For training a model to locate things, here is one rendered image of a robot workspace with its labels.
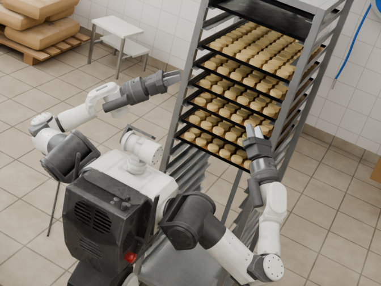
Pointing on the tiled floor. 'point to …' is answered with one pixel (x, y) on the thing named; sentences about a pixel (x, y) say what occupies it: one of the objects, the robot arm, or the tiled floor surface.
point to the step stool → (118, 40)
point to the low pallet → (33, 58)
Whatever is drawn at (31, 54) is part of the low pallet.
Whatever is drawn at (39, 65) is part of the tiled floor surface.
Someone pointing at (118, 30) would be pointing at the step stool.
